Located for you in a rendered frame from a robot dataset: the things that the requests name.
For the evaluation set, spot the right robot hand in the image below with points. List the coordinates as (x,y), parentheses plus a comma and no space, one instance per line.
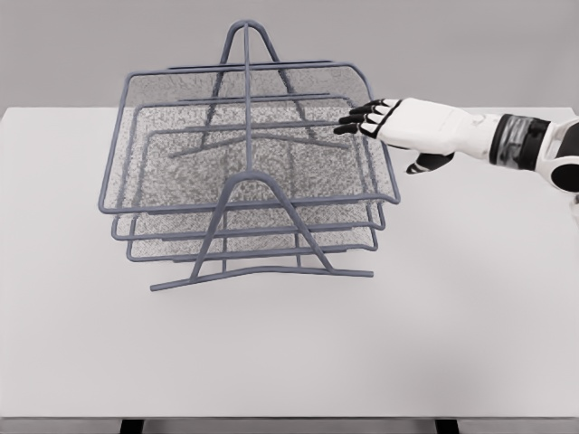
(416,122)

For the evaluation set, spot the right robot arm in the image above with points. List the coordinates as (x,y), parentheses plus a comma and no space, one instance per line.
(520,135)

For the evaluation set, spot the large grey mesh tray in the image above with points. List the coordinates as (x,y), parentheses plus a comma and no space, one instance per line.
(181,178)

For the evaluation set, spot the medium grey mesh tray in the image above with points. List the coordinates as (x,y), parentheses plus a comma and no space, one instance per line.
(172,225)

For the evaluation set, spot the small grey mesh tray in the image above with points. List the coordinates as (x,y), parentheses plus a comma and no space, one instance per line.
(181,248)

